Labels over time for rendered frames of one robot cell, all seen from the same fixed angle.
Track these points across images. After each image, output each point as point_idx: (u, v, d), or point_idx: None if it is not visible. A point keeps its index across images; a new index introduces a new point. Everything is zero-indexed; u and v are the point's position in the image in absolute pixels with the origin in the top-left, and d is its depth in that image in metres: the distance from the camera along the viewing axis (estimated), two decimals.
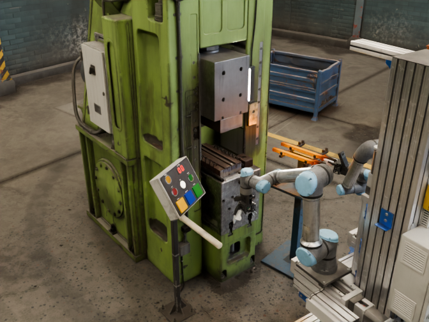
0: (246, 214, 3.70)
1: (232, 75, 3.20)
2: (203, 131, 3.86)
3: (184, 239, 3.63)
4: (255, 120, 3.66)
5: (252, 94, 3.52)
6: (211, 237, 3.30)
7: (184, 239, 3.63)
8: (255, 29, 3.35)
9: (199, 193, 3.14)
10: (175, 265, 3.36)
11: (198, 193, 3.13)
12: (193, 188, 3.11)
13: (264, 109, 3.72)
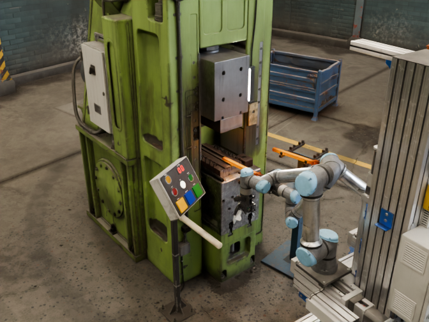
0: (246, 214, 3.70)
1: (232, 75, 3.20)
2: (203, 131, 3.86)
3: (184, 239, 3.63)
4: (255, 120, 3.66)
5: (252, 94, 3.52)
6: (211, 237, 3.30)
7: (184, 239, 3.63)
8: (255, 29, 3.35)
9: (199, 193, 3.14)
10: (175, 265, 3.36)
11: (198, 193, 3.13)
12: (193, 188, 3.11)
13: (264, 109, 3.72)
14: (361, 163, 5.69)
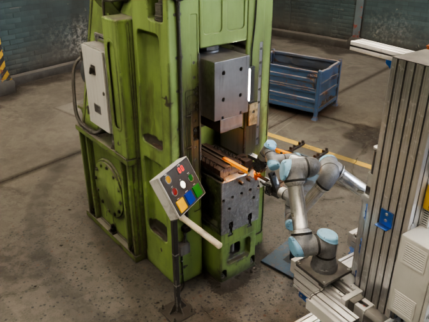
0: (246, 214, 3.70)
1: (232, 75, 3.20)
2: (203, 131, 3.86)
3: (184, 239, 3.63)
4: (255, 120, 3.66)
5: (252, 94, 3.52)
6: (211, 237, 3.30)
7: (184, 239, 3.63)
8: (255, 29, 3.35)
9: (199, 193, 3.14)
10: (175, 265, 3.36)
11: (198, 193, 3.13)
12: (193, 188, 3.11)
13: (264, 109, 3.72)
14: (361, 163, 5.69)
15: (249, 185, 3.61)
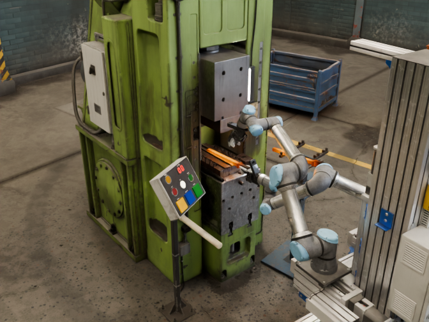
0: (246, 214, 3.70)
1: (232, 75, 3.20)
2: (203, 131, 3.86)
3: (184, 239, 3.63)
4: None
5: (252, 94, 3.52)
6: (211, 237, 3.30)
7: (184, 239, 3.63)
8: (255, 29, 3.35)
9: (199, 193, 3.14)
10: (175, 265, 3.36)
11: (198, 193, 3.13)
12: (193, 188, 3.11)
13: (264, 109, 3.72)
14: (361, 163, 5.69)
15: (249, 185, 3.61)
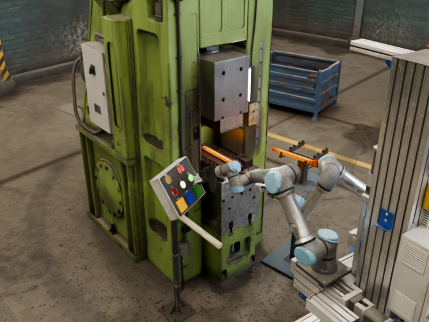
0: (246, 214, 3.70)
1: (232, 75, 3.20)
2: (203, 131, 3.86)
3: (184, 239, 3.63)
4: (255, 120, 3.66)
5: (252, 94, 3.52)
6: (211, 237, 3.30)
7: (184, 239, 3.63)
8: (255, 29, 3.35)
9: (199, 193, 3.14)
10: (175, 265, 3.36)
11: (198, 193, 3.13)
12: (193, 188, 3.11)
13: (264, 109, 3.72)
14: (361, 163, 5.69)
15: (249, 185, 3.61)
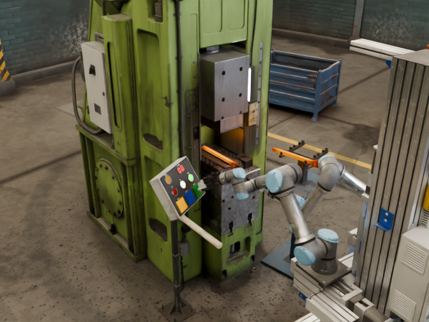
0: (246, 214, 3.70)
1: (232, 75, 3.20)
2: (203, 131, 3.86)
3: (184, 239, 3.63)
4: (255, 120, 3.66)
5: (252, 94, 3.52)
6: (211, 237, 3.30)
7: (184, 239, 3.63)
8: (255, 29, 3.35)
9: (199, 193, 3.14)
10: (175, 265, 3.36)
11: (198, 193, 3.13)
12: (193, 188, 3.11)
13: (264, 109, 3.72)
14: (361, 163, 5.69)
15: None
